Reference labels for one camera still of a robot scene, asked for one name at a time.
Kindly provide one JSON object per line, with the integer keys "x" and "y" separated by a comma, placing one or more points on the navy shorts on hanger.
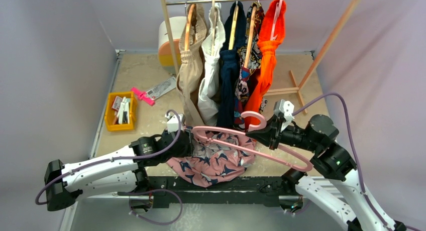
{"x": 230, "y": 67}

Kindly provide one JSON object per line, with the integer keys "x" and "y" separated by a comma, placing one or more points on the pink shark print shorts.
{"x": 211, "y": 164}

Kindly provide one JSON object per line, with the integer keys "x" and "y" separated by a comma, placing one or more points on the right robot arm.
{"x": 359, "y": 210}

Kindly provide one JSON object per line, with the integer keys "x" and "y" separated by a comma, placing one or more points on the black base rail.
{"x": 267, "y": 191}

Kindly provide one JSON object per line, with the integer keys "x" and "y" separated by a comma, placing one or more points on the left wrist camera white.
{"x": 174, "y": 122}

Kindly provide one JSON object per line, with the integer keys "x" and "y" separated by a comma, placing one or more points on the white shorts on hanger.
{"x": 209, "y": 86}

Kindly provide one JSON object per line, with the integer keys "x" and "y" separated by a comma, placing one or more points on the pink plastic clip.
{"x": 142, "y": 95}

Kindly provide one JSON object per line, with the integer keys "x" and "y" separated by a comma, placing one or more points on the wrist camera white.
{"x": 283, "y": 110}
{"x": 174, "y": 122}

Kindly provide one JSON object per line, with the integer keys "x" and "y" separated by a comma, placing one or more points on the patterned shorts on hanger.
{"x": 250, "y": 62}

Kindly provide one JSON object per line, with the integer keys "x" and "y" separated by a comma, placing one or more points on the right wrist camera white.
{"x": 283, "y": 110}

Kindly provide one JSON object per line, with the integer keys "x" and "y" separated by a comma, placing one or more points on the printed flat package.
{"x": 162, "y": 88}

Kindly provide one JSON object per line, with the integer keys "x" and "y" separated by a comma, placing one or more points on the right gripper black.
{"x": 274, "y": 133}

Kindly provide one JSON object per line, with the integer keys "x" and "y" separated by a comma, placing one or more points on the yellow plastic bin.
{"x": 120, "y": 112}

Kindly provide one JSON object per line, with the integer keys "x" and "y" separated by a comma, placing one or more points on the orange hanger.
{"x": 188, "y": 38}

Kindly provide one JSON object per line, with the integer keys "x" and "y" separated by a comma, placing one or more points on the beige shorts on hanger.
{"x": 191, "y": 70}

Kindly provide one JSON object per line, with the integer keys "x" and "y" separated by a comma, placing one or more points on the orange shorts on hanger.
{"x": 268, "y": 49}

